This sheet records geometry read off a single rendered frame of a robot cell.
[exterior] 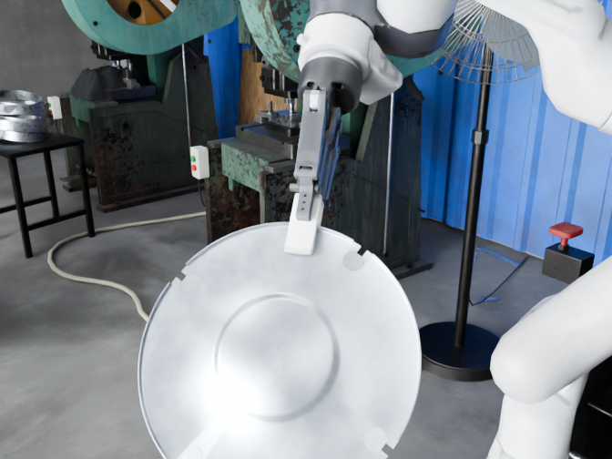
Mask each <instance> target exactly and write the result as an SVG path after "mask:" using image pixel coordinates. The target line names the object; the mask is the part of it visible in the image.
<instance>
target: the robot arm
mask: <svg viewBox="0 0 612 459"><path fill-rule="evenodd" d="M475 1H477V2H479V3H481V4H483V5H485V6H487V7H489V8H491V9H493V10H495V11H496V12H498V13H500V14H502V15H505V16H507V17H509V18H511V19H513V20H515V21H516V22H518V23H520V24H522V25H523V26H524V27H525V28H526V29H527V30H528V32H529V34H530V36H531V37H532V38H533V40H534V42H535V45H536V47H537V49H538V53H539V59H540V66H541V71H542V78H543V84H544V90H545V92H546V94H547V95H548V97H549V98H550V100H551V101H552V103H553V105H554V106H555V108H556V110H557V111H559V112H561V113H563V114H565V115H566V116H568V117H571V118H573V119H575V120H578V121H580V122H583V123H586V124H588V125H590V126H593V127H596V128H598V131H601V132H604V133H607V134H609V135H612V21H611V20H610V19H609V18H608V17H607V15H606V14H605V11H604V7H603V6H602V5H601V4H600V3H599V2H598V1H597V0H475ZM457 2H458V0H310V10H311V14H310V16H309V18H308V20H307V22H306V25H305V30H304V34H300V35H299V36H298V38H297V43H298V44H300V45H301V51H300V55H299V60H298V63H299V66H300V70H301V76H300V81H299V85H298V91H297V93H298V98H299V100H300V102H301V103H302V104H303V112H302V120H301V132H300V139H299V146H298V152H297V158H296V166H295V171H294V177H295V178H296V179H297V184H293V183H290V191H293V192H300V193H296V194H295V196H294V201H293V206H292V211H291V219H290V224H289V228H288V234H287V239H286V243H285V248H284V251H285V252H286V253H289V254H299V255H308V256H311V255H312V253H313V248H314V243H315V238H316V232H317V227H318V226H320V225H321V218H322V213H323V208H327V207H328V208H329V207H330V205H331V204H330V201H329V200H328V198H329V195H330V190H331V186H332V179H333V174H334V170H335V166H336V162H337V159H338V157H339V155H340V153H341V150H340V147H338V141H339V136H340V135H341V134H342V124H343V123H342V120H341V119H340V117H341V116H343V115H345V114H348V113H350V112H352V111H353V110H354V109H355V108H357V106H358V105H359V102H360V101H361V102H363V103H364V104H366V105H370V104H372V103H374V102H376V101H378V100H380V99H382V98H384V97H387V96H389V95H390V94H391V93H393V92H394V91H395V90H397V89H398V88H399V87H400V86H401V85H402V84H403V75H402V74H401V72H400V71H399V70H398V69H397V68H396V67H395V66H394V64H393V63H392V62H391V61H390V60H389V59H388V57H387V56H386V55H390V56H398V57H403V58H408V59H412V58H419V57H423V56H429V55H430V54H431V53H433V52H434V51H436V50H437V49H438V48H440V47H441V46H443V45H444V42H445V40H446V38H447V37H448V33H449V30H450V27H451V24H452V22H453V18H454V11H455V8H456V5H457ZM611 355H612V256H610V257H609V258H607V259H606V260H604V261H603V262H601V263H600V264H598V265H597V266H596V267H595V268H593V269H592V270H590V271H589V272H587V273H586V274H584V275H583V276H581V277H580V278H579V279H577V280H576V281H574V282H573V283H572V284H570V285H569V286H568V287H566V288H565V289H564V290H562V291H561V292H559V293H558V294H555V295H552V296H549V297H546V298H544V299H542V300H541V301H540V302H539V303H538V304H537V305H536V306H534V307H533V308H532V309H531V310H530V311H529V312H528V313H527V314H526V315H525V316H524V317H523V318H521V319H520V320H519V322H518V323H517V324H516V325H515V326H514V327H512V328H511V329H510V330H509V331H508V332H507V333H505V334H504V335H503V336H502V337H501V339H500V341H499V343H498V344H497V346H496V348H495V351H494V352H493V354H492V359H491V366H490V370H491V373H492V375H493V378H494V381H495V384H496V385H497V386H498V387H499V388H500V389H501V390H502V391H503V392H504V393H505V397H504V400H503V406H502V412H501V418H500V424H499V430H498V432H497V435H496V437H495V440H494V442H493V445H492V447H491V449H490V452H489V455H488V457H487V458H486V459H569V445H570V441H571V436H572V431H573V426H574V421H575V417H576V408H577V407H578V404H579V402H580V399H581V396H582V393H583V391H584V388H585V385H586V382H587V377H588V375H589V371H590V370H592V369H593V368H594V367H596V366H597V365H599V364H600V363H601V362H602V361H604V360H605V359H607V358H608V357H609V356H611Z"/></svg>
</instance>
